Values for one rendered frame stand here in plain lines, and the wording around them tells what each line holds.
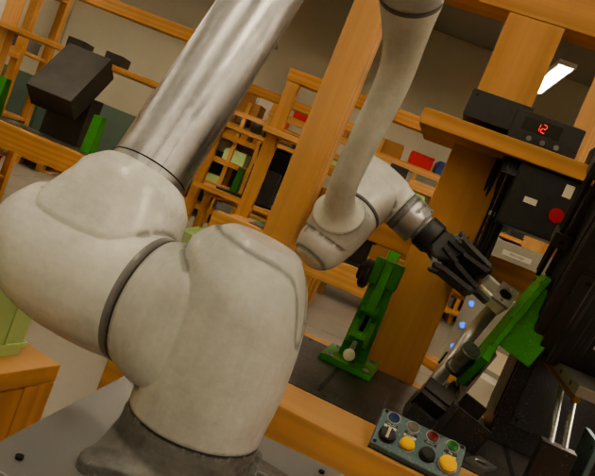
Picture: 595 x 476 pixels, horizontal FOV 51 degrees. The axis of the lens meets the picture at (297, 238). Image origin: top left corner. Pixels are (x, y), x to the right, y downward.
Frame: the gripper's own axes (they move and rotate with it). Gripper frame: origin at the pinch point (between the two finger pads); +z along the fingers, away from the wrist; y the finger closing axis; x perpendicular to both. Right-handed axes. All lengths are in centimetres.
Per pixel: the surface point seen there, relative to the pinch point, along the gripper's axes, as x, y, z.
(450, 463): -6.3, -40.4, 8.9
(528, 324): -7.5, -6.9, 6.9
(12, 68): 350, 149, -372
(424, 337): 33.0, 4.6, -0.6
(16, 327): 14, -70, -59
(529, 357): -4.5, -10.2, 11.3
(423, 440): -3.2, -39.0, 4.3
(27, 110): 402, 157, -364
